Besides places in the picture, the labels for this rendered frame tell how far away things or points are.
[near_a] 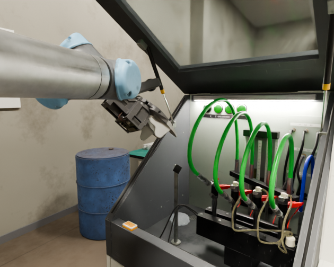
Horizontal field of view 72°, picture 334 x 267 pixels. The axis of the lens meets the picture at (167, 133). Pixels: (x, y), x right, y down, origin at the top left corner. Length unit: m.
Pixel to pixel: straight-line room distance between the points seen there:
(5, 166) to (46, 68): 2.52
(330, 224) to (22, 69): 0.80
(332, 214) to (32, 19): 2.91
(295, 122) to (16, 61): 0.97
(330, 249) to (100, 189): 2.00
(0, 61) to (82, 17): 3.11
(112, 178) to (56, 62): 2.13
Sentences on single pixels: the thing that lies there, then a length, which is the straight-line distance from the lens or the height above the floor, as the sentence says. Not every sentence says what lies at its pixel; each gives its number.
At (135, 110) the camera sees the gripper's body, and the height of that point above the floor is 1.39.
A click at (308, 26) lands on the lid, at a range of 0.85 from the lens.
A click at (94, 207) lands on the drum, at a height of 0.36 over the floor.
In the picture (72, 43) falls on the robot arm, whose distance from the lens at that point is 0.59.
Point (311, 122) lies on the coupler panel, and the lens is 1.06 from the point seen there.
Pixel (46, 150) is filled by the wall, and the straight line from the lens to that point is 2.97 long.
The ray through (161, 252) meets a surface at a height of 0.94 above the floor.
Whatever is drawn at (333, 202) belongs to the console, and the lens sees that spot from 0.82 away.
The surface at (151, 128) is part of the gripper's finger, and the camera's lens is 0.70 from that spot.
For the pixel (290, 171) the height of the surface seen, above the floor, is 1.18.
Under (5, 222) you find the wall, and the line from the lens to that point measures 2.99.
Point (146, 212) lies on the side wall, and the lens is 1.13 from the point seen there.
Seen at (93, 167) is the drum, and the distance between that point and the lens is 2.39.
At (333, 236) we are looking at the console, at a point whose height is 1.05.
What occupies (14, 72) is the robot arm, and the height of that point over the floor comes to 1.45.
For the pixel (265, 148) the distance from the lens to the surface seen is 1.09.
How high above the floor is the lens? 1.42
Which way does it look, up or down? 8 degrees down
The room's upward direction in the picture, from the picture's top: straight up
